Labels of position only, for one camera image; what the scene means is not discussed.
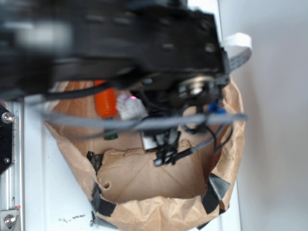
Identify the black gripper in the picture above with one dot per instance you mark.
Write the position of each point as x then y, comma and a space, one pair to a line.
165, 108

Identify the white paper ball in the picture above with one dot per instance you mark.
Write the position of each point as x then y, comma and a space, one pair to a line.
130, 107

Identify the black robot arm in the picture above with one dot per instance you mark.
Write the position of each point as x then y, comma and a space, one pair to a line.
165, 53

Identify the orange plastic toy carrot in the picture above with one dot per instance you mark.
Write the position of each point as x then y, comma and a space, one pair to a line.
105, 103

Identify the black tape front right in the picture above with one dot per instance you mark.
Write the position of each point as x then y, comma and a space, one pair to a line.
217, 188

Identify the black tape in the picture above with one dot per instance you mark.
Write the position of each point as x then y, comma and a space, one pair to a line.
217, 188
100, 206

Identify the brown paper bag tray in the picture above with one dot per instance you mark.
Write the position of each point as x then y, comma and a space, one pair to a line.
150, 198

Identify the black tape front left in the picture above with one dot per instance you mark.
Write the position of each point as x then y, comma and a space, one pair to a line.
100, 206

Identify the black bracket plate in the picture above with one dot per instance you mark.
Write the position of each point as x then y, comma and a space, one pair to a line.
6, 139

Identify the aluminium frame rail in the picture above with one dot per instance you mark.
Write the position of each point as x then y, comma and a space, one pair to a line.
12, 181

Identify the silver corner bracket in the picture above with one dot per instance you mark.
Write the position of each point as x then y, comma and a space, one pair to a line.
10, 220

